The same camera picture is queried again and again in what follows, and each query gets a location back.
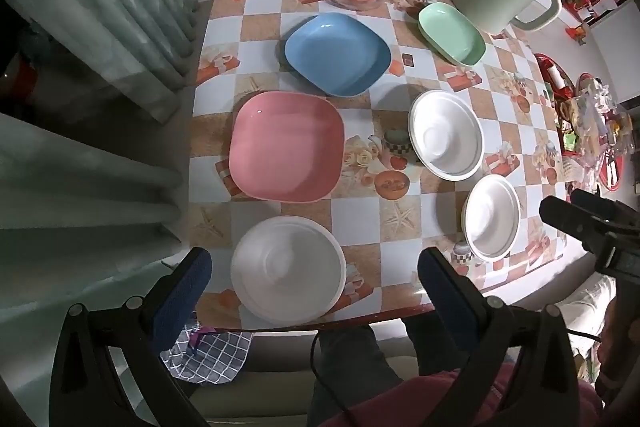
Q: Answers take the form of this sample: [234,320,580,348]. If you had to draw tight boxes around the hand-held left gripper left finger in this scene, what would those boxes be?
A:
[49,247,213,427]

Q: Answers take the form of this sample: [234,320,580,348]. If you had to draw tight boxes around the red tray with clutter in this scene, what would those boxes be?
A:
[557,74,633,190]

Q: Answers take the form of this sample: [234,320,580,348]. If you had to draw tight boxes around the blue square plate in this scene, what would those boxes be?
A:
[284,12,392,98]

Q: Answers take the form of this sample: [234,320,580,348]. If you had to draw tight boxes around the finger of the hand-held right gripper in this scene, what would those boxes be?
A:
[539,196,613,255]
[571,188,640,230]

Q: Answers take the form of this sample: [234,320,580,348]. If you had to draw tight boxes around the black cable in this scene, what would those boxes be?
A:
[310,331,353,414]

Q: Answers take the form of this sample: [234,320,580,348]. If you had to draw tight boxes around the person's right forearm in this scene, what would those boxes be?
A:
[595,294,640,408]

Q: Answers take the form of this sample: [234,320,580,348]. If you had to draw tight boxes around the grey checked cloth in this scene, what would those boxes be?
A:
[161,321,254,388]

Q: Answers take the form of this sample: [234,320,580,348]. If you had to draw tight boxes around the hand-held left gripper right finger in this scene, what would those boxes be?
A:
[417,248,581,427]

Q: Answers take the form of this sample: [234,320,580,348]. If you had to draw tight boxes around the pink square plate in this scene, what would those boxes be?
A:
[228,90,346,205]

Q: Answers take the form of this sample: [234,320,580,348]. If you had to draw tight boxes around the checkered printed tablecloth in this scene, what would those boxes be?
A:
[189,0,576,333]

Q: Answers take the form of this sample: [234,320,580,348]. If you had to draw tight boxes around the small red tray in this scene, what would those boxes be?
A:
[534,53,577,108]

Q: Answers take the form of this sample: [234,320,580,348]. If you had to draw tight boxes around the person's maroon top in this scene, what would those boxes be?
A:
[320,361,603,427]

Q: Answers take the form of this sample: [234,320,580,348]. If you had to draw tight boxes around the white disposable bowl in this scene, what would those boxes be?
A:
[408,90,485,181]
[230,215,347,326]
[462,174,522,263]

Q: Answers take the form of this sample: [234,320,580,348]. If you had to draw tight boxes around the person's dark trousers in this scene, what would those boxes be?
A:
[307,314,453,427]

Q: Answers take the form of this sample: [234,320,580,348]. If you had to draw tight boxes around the pale pleated curtain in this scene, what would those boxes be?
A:
[0,0,213,308]

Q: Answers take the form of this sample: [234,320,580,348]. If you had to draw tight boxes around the green square plate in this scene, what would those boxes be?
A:
[417,2,487,68]

